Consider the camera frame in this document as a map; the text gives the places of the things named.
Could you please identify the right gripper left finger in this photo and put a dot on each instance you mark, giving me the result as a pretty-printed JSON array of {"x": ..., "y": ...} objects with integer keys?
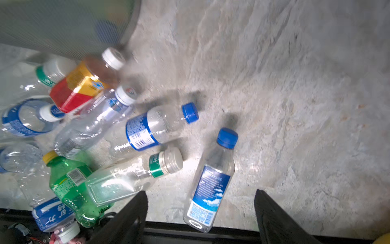
[{"x": 127, "y": 227}]

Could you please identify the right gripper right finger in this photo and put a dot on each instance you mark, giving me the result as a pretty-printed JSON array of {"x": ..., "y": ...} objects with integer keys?
[{"x": 275, "y": 225}]

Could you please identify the tall bottle blue sky label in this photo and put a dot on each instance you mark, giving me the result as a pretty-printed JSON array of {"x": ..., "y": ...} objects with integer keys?
[{"x": 212, "y": 178}]

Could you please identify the clear bottle green cap top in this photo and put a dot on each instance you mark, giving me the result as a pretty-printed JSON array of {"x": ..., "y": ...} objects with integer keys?
[{"x": 26, "y": 81}]

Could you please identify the mesh waste bin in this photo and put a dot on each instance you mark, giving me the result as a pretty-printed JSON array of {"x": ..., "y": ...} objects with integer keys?
[{"x": 71, "y": 29}]

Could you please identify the square clear bottle green band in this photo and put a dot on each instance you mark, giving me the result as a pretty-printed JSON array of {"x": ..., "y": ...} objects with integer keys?
[{"x": 126, "y": 178}]

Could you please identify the crushed bottle blue label front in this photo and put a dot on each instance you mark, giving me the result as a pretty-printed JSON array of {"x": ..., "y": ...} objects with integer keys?
[{"x": 49, "y": 212}]

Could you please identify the green Sprite bottle centre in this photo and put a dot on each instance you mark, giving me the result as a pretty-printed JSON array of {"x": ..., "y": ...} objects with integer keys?
[{"x": 67, "y": 181}]

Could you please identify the long clear bottle white cap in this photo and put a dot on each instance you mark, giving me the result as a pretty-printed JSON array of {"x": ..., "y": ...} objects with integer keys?
[{"x": 95, "y": 119}]

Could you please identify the clear bottle blue label white cap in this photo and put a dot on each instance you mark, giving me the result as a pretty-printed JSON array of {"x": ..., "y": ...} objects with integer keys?
[{"x": 30, "y": 118}]

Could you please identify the red yellow label bottle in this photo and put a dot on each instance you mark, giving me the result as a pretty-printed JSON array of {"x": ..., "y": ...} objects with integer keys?
[{"x": 93, "y": 75}]

